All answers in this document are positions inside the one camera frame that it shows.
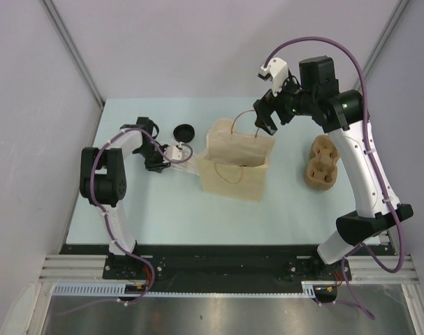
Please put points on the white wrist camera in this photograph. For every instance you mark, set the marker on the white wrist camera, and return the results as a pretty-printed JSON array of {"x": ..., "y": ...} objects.
[
  {"x": 178, "y": 153},
  {"x": 275, "y": 71}
]

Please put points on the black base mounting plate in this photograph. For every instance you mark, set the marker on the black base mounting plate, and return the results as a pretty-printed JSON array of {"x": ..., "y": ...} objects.
[{"x": 233, "y": 270}]

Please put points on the brown pulp cup carrier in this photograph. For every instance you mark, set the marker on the brown pulp cup carrier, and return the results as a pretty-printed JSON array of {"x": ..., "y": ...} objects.
[{"x": 321, "y": 171}]

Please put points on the beige paper takeout bag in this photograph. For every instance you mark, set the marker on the beige paper takeout bag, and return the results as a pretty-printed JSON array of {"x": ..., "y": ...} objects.
[{"x": 234, "y": 164}]

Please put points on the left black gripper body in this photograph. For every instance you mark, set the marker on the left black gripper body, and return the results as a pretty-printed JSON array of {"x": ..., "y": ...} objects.
[{"x": 154, "y": 156}]

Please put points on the aluminium frame rail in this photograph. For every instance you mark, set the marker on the aluminium frame rail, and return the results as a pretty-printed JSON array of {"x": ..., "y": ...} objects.
[{"x": 84, "y": 268}]

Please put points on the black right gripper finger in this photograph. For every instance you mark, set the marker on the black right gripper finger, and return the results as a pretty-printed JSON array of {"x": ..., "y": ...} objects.
[
  {"x": 266, "y": 124},
  {"x": 262, "y": 108}
]

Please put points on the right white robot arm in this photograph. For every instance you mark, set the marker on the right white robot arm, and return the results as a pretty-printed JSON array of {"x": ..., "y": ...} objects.
[{"x": 340, "y": 114}]

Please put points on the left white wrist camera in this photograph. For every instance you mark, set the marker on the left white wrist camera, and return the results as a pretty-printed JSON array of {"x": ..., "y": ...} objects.
[{"x": 178, "y": 153}]

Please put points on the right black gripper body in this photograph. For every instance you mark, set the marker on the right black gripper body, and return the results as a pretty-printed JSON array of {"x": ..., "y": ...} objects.
[{"x": 290, "y": 101}]

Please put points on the stack of black lids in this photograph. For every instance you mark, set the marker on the stack of black lids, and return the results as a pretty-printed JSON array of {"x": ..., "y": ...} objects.
[{"x": 184, "y": 133}]

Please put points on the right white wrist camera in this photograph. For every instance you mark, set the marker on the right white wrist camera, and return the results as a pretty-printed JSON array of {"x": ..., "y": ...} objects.
[{"x": 275, "y": 71}]

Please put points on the white slotted cable duct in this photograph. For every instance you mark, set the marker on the white slotted cable duct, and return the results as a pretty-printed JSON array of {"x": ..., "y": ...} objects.
[{"x": 128, "y": 290}]

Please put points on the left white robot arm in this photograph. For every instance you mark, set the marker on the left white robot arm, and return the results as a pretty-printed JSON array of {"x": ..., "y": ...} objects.
[{"x": 103, "y": 176}]

